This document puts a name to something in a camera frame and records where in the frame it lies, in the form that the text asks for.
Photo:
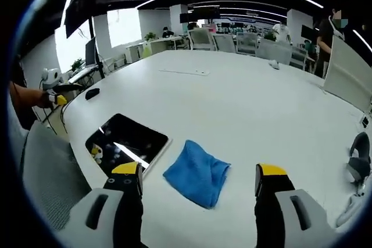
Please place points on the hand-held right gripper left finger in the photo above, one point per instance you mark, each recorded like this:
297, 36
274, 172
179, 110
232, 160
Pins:
125, 201

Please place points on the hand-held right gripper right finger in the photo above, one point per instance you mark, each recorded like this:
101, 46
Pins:
276, 198

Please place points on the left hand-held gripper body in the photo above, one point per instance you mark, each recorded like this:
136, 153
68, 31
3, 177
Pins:
50, 77

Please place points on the black tablet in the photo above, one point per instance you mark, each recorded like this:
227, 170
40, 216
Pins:
130, 136

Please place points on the blue cleaning cloth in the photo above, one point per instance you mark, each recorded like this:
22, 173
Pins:
194, 175

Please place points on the white side desk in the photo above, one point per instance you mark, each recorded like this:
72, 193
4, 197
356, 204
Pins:
82, 73

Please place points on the green potted plant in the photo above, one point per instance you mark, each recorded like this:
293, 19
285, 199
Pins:
150, 36
77, 64
270, 36

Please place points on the black computer mouse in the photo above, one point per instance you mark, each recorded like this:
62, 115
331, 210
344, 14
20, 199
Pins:
92, 93

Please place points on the black computer monitor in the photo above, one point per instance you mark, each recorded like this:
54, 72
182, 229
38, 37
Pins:
90, 52

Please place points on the black screen stand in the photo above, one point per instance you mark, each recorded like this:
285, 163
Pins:
98, 53

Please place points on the grey mesh office chair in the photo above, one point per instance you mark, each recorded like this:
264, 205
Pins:
224, 44
247, 43
299, 57
49, 172
202, 39

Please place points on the white chair base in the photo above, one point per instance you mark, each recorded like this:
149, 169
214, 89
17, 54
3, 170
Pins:
350, 210

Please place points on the white office cabinet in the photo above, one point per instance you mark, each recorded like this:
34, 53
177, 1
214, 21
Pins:
135, 53

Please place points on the yellow-green bag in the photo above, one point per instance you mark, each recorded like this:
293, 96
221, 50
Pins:
146, 51

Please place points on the small white object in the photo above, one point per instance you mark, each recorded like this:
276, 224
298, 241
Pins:
274, 64

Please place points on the large black wall screen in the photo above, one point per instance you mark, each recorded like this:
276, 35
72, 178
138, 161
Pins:
78, 10

